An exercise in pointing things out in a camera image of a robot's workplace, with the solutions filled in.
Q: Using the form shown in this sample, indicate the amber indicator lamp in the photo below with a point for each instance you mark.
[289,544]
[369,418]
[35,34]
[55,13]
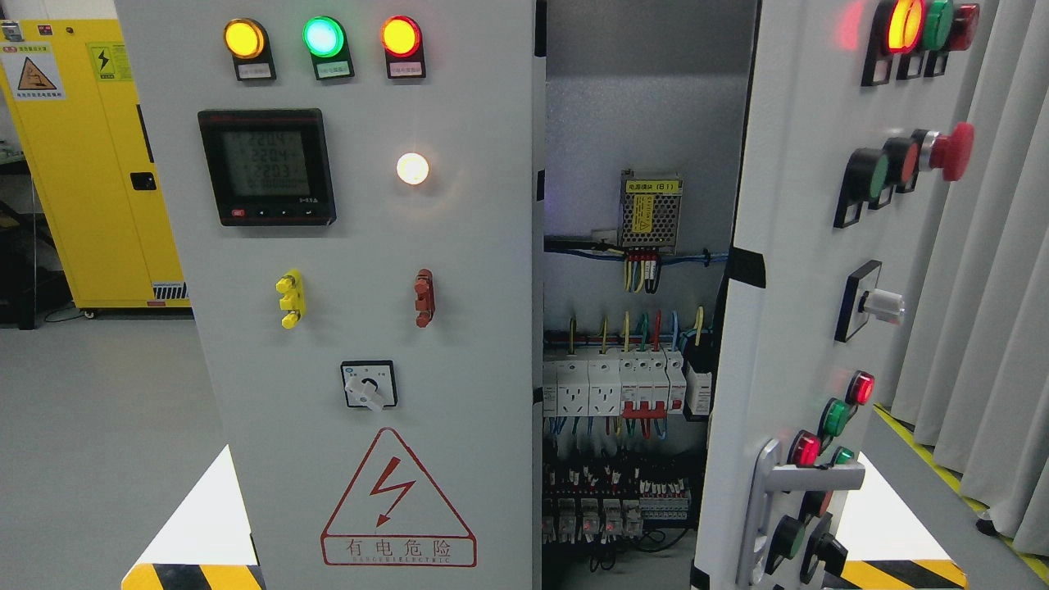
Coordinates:
[249,45]

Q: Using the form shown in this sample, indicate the yellow terminal post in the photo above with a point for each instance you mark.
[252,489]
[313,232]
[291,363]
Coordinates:
[292,299]

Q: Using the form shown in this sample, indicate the silver door handle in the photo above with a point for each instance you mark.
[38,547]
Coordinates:
[772,536]

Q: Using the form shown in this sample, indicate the red emergency stop button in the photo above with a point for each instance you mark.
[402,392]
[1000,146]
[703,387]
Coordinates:
[948,152]

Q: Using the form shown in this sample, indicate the black surge protector block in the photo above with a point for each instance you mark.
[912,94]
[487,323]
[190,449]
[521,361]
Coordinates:
[701,366]

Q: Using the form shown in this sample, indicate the red indicator lamp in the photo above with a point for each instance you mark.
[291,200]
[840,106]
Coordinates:
[404,52]

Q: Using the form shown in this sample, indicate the red terminal post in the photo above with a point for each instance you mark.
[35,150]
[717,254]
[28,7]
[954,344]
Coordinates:
[425,300]

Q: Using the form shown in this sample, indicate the white breaker and socket row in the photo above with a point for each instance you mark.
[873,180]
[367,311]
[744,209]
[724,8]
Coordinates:
[616,383]

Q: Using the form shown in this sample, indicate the green indicator lamp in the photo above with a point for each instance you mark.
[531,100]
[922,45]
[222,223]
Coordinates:
[325,40]

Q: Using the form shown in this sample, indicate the metal mesh power supply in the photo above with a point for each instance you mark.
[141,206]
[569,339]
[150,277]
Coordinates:
[650,203]

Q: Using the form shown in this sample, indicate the white lit indicator lamp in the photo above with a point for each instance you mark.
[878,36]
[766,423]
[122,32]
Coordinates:
[412,168]

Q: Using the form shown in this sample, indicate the lower relay and breaker row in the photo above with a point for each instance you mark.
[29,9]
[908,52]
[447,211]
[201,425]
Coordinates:
[603,500]

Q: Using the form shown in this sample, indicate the grey curtain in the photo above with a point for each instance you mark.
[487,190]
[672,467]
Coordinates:
[974,378]

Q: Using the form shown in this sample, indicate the red electric danger sticker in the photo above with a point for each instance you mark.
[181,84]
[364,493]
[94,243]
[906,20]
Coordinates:
[393,513]

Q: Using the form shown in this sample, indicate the grey cabinet door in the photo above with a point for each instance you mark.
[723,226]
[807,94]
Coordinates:
[465,384]
[833,231]

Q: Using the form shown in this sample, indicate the yellow safety storage cabinet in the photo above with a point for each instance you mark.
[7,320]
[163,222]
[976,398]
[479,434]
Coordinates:
[70,88]

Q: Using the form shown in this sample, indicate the black digital power meter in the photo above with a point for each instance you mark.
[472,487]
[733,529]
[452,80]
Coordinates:
[268,166]

